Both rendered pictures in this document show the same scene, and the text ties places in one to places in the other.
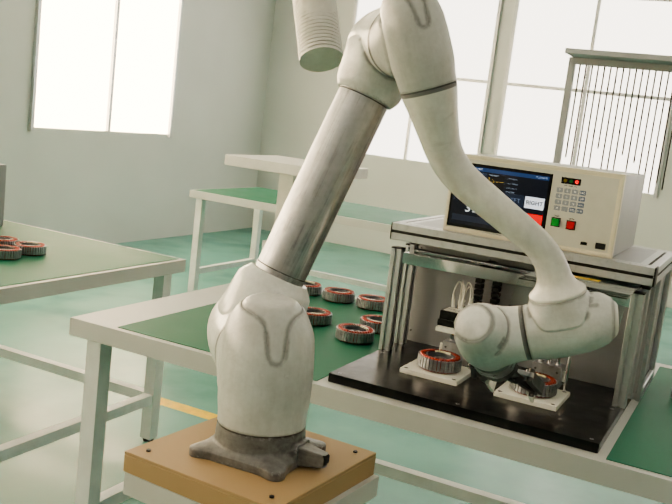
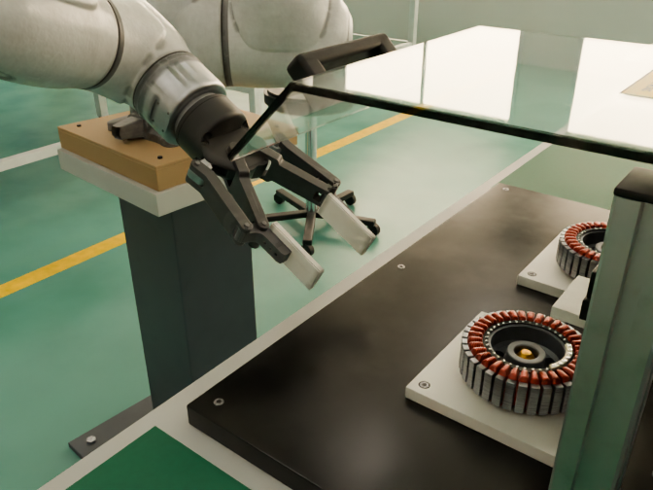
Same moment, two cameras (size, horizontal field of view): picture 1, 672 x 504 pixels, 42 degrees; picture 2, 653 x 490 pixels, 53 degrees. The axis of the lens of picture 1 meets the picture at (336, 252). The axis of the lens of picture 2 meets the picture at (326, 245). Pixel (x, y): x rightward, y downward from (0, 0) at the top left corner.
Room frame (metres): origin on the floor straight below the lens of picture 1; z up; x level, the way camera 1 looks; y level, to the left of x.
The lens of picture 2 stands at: (1.97, -0.99, 1.15)
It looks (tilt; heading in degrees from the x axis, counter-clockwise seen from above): 28 degrees down; 102
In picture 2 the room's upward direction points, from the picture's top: straight up
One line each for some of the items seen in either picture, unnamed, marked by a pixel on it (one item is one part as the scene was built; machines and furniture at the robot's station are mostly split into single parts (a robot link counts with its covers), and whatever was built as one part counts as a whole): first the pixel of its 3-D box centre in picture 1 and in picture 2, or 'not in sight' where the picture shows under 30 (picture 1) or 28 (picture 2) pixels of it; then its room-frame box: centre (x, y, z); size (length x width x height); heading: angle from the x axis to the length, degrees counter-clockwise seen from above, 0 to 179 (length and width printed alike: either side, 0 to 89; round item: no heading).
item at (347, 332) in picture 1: (355, 333); not in sight; (2.46, -0.08, 0.77); 0.11 x 0.11 x 0.04
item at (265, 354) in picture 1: (266, 358); (172, 33); (1.47, 0.10, 0.95); 0.18 x 0.16 x 0.22; 15
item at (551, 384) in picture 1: (533, 383); (525, 359); (2.05, -0.51, 0.80); 0.11 x 0.11 x 0.04
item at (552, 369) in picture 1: (547, 372); not in sight; (2.18, -0.57, 0.80); 0.07 x 0.05 x 0.06; 64
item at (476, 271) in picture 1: (510, 277); not in sight; (2.19, -0.44, 1.03); 0.62 x 0.01 x 0.03; 64
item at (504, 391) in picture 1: (532, 393); (521, 381); (2.05, -0.51, 0.78); 0.15 x 0.15 x 0.01; 64
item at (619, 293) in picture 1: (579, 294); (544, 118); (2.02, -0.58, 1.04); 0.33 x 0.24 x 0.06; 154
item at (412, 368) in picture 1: (438, 370); (604, 273); (2.15, -0.29, 0.78); 0.15 x 0.15 x 0.01; 64
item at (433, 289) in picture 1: (519, 310); not in sight; (2.33, -0.51, 0.92); 0.66 x 0.01 x 0.30; 64
